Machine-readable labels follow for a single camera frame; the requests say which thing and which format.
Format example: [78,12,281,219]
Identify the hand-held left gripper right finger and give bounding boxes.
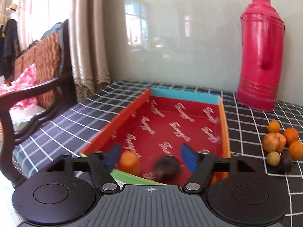
[180,143,256,193]

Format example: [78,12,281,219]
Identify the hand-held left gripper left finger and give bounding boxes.
[47,143,122,193]

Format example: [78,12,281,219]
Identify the orange mandarin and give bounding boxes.
[268,120,280,133]
[289,141,303,160]
[283,127,299,145]
[118,151,142,176]

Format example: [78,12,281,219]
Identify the dark brown round fruit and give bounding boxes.
[153,155,181,180]

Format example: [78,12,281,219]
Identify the red printed cardboard box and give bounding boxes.
[79,87,231,186]

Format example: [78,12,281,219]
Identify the black white checked tablecloth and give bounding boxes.
[14,79,303,227]

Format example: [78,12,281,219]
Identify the small yellow round fruit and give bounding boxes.
[267,151,281,166]

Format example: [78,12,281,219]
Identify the pale orange persimmon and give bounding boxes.
[263,132,287,153]

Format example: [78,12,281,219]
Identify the dark brown oblong fruit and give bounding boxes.
[278,150,293,173]

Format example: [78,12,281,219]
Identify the dark wooden chair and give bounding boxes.
[0,19,80,188]

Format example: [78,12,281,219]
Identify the pink white cloth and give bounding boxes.
[0,63,39,110]

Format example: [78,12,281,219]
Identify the orange woven chair cushion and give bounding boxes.
[13,30,64,110]

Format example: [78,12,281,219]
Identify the beige curtain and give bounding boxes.
[67,0,111,100]

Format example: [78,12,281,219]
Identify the pink thermos flask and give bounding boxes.
[237,0,285,111]

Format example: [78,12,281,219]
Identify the dark hanging clothes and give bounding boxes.
[0,18,21,81]

